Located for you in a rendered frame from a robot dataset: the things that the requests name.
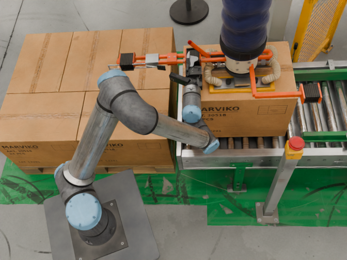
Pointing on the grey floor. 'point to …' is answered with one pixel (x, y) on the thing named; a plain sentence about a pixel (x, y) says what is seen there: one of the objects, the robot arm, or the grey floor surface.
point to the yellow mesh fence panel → (303, 21)
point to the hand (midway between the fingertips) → (188, 58)
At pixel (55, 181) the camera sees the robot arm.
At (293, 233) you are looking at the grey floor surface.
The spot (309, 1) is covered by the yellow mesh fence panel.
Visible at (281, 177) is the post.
